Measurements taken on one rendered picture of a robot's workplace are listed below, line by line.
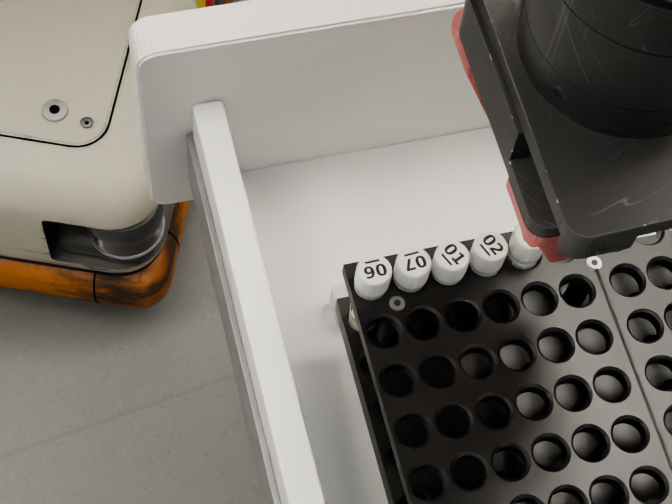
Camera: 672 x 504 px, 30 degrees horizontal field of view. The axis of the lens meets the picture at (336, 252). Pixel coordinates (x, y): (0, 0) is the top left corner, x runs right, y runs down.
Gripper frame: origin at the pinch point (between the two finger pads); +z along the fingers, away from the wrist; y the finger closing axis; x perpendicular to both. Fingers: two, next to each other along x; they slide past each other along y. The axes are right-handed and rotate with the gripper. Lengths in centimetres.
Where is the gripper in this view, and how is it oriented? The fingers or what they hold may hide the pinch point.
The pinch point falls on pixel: (556, 200)
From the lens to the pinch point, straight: 41.7
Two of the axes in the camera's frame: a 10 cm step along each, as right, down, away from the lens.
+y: -2.5, -8.9, 3.9
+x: -9.7, 2.1, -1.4
